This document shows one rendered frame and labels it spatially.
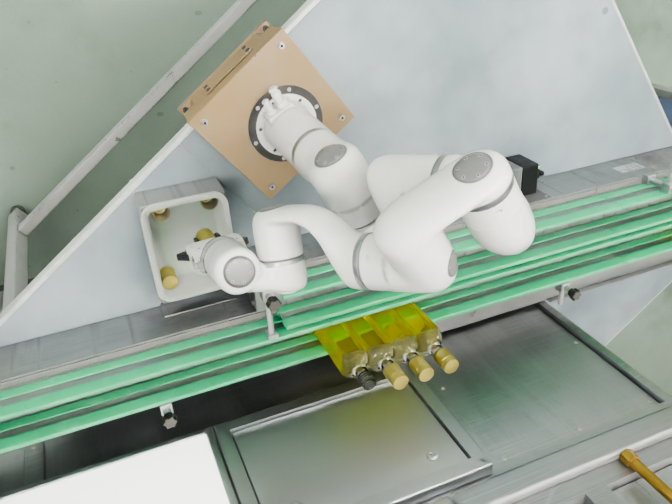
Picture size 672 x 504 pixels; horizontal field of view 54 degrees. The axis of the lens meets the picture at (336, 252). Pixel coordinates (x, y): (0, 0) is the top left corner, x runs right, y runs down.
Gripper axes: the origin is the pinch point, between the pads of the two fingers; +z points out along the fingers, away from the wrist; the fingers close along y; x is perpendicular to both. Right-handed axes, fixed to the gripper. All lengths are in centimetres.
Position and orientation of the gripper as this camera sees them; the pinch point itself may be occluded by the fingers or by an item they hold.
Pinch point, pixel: (208, 244)
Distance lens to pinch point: 128.9
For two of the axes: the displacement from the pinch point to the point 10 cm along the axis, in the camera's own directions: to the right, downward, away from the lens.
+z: -3.4, -1.6, 9.2
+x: -1.8, -9.6, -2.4
